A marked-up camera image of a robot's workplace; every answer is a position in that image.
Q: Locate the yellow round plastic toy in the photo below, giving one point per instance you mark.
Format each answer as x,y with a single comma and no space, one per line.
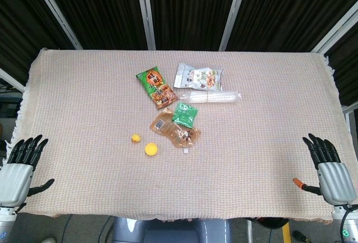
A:
136,138

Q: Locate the brown transparent snack pouch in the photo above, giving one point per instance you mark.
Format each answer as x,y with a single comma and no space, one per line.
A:
179,135

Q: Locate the green snack bag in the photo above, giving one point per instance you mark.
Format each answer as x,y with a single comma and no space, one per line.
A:
156,87

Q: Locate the white snack bag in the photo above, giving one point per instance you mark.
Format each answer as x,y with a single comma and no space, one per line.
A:
198,79

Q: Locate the white shoe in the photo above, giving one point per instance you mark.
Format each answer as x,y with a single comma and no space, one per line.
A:
49,240

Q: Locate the round yellow cup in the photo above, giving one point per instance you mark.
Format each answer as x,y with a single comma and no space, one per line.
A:
151,149

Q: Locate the red and black object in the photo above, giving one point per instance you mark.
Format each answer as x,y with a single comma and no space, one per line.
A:
270,222

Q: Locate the small green packet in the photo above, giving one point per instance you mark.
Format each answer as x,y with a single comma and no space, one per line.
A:
185,115

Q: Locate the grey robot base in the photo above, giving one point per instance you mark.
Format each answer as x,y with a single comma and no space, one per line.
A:
170,231

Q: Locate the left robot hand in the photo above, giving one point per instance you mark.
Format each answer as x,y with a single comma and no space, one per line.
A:
15,180

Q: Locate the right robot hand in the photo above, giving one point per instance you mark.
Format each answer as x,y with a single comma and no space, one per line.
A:
334,180

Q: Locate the white aluminium frame post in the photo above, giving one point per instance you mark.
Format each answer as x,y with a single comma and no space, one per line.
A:
233,13
56,12
335,28
11,80
145,10

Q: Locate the beige woven tablecloth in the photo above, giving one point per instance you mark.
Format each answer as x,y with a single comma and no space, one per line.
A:
98,156

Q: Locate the black curtain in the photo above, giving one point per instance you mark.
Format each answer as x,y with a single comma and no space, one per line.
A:
190,8

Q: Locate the yellow floor post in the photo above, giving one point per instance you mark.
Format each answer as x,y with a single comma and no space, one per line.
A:
286,233

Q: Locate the clear pack of straws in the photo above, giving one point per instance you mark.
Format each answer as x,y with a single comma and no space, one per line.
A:
212,97

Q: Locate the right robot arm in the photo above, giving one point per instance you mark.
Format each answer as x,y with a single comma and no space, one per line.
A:
348,226

